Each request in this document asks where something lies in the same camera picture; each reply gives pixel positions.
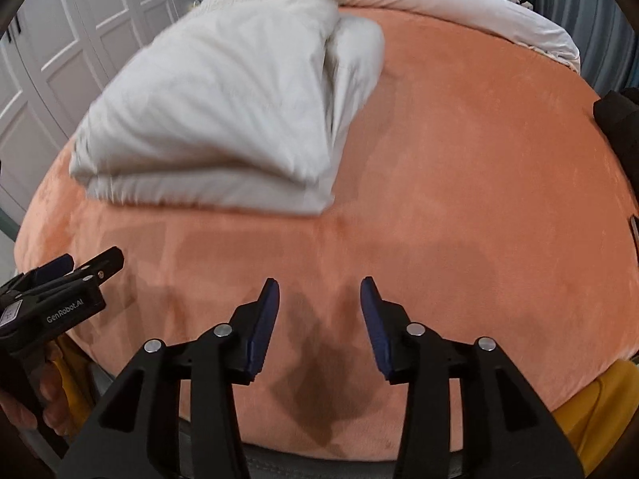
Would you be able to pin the cream crinkled jacket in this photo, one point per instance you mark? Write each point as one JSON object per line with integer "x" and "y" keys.
{"x": 224, "y": 100}

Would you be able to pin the person's yellow clothing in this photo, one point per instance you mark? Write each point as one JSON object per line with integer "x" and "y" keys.
{"x": 599, "y": 399}

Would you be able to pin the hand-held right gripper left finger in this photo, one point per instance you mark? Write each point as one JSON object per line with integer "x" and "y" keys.
{"x": 262, "y": 324}

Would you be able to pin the dark cloth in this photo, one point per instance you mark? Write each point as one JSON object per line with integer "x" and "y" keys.
{"x": 619, "y": 129}

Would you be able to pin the person's left hand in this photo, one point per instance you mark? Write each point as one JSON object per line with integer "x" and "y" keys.
{"x": 54, "y": 394}

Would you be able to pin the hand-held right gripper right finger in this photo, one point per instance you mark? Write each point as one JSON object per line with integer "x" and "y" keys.
{"x": 377, "y": 324}

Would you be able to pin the pale pink duvet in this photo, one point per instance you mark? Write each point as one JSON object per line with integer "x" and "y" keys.
{"x": 449, "y": 5}

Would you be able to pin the grey curtain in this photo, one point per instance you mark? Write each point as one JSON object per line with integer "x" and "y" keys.
{"x": 579, "y": 15}

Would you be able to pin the orange plush bed blanket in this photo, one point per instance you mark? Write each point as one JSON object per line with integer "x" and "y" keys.
{"x": 449, "y": 184}

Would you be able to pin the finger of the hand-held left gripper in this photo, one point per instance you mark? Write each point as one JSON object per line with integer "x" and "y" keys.
{"x": 102, "y": 262}
{"x": 52, "y": 265}

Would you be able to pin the white panelled wardrobe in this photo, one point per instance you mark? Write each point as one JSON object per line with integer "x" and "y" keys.
{"x": 75, "y": 25}

